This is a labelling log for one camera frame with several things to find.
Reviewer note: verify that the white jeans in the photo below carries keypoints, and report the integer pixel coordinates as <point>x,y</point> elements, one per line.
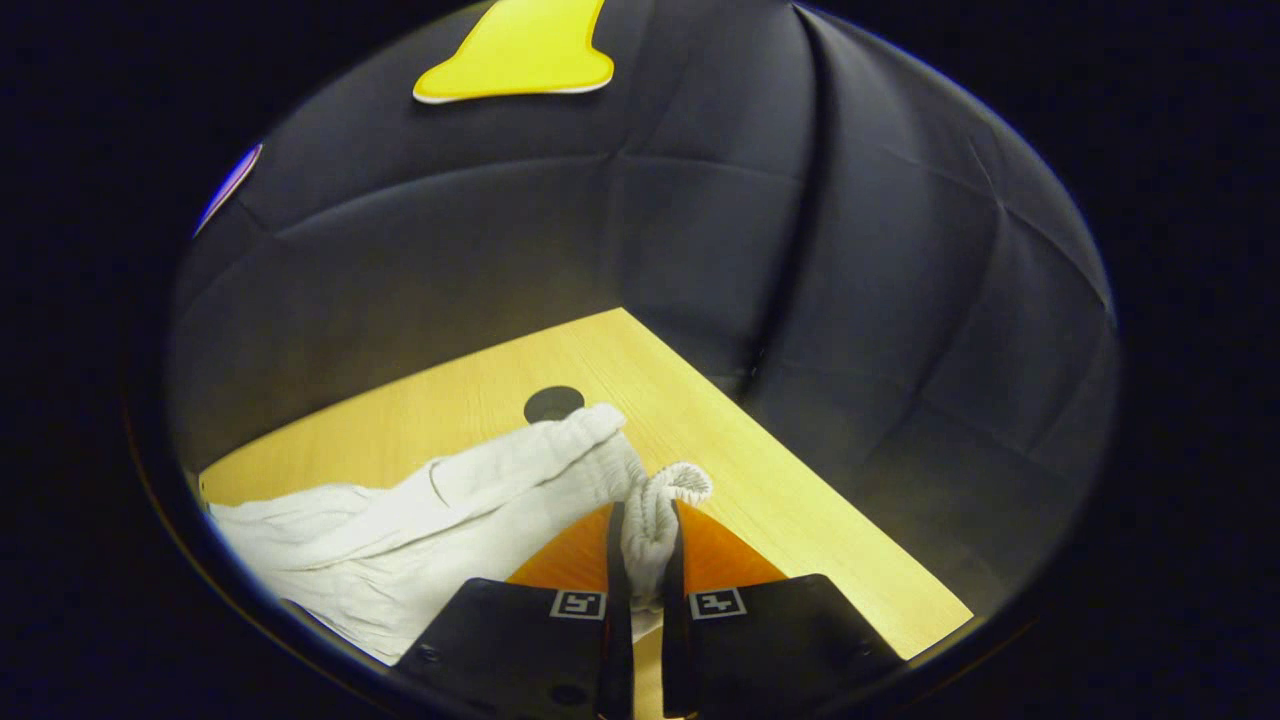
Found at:
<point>400,540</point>

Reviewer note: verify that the black backdrop cloth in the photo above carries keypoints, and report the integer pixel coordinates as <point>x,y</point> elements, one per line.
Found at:
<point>800,250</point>

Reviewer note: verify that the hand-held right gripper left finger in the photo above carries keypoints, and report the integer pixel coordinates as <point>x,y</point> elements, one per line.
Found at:
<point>618,650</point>

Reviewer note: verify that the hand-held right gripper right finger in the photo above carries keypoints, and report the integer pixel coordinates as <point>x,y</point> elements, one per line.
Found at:
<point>675,660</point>

